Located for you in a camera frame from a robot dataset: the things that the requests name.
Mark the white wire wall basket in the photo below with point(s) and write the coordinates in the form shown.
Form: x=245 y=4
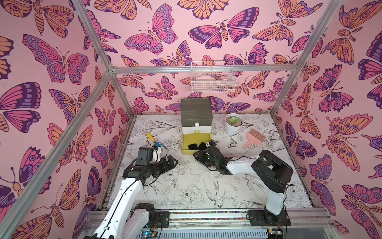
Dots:
x=213 y=79

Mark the pink comb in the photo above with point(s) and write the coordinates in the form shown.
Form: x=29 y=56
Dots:
x=254 y=137

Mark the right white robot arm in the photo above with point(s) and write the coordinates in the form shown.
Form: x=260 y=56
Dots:
x=274 y=172

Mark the black brooch box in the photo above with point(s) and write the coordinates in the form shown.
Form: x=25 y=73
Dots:
x=193 y=146
x=202 y=146

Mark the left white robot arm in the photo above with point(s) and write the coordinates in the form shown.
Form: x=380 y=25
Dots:
x=122 y=220

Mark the three-tier drawer cabinet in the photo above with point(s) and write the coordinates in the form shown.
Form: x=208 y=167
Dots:
x=196 y=122

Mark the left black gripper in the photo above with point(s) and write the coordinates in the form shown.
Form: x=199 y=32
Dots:
x=164 y=167

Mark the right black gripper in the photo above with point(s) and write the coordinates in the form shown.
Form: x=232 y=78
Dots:
x=207 y=152

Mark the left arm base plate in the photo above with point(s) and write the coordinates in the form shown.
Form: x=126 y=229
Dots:
x=159 y=219

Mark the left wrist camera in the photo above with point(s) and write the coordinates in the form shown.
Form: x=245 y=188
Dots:
x=156 y=154

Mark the white pot with succulent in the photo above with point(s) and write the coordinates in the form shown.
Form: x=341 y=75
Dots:
x=233 y=123

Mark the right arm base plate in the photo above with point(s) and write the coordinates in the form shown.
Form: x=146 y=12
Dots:
x=263 y=218

